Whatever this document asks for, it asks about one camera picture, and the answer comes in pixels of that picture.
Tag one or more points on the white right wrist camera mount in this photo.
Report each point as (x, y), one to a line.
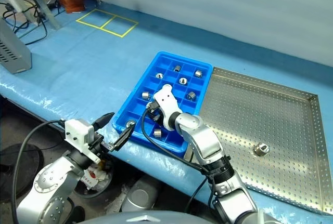
(166, 99)

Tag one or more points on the grey vented metal box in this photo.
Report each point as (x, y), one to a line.
(13, 50)

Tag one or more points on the perforated steel tray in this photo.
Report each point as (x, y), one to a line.
(260, 109)

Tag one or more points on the yellow tape rectangle marking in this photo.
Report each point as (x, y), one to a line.
(101, 28)

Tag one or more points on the crumpled white paper trash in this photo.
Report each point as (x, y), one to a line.
(91, 177)

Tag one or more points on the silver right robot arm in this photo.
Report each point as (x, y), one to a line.
(205, 143)

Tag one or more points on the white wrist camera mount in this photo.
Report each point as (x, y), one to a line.
(166, 99)
(78, 130)

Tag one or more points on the orange brown block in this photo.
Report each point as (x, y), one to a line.
(71, 1)

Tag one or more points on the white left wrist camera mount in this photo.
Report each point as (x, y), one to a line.
(78, 130)

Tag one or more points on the grey robot chest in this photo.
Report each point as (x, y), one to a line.
(148, 218)

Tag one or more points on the grey rounded cylinder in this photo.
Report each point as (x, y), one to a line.
(140, 195)

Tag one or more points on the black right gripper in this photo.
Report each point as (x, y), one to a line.
(158, 115)

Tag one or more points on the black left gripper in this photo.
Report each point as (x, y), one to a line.
(97, 143)

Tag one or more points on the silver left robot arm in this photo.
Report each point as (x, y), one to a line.
(52, 177)

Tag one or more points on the dark waste bin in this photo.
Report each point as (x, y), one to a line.
(104, 185)

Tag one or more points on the black round floor base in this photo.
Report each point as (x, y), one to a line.
(28, 159)

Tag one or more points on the blue compartment tray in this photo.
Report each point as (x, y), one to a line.
(138, 115)

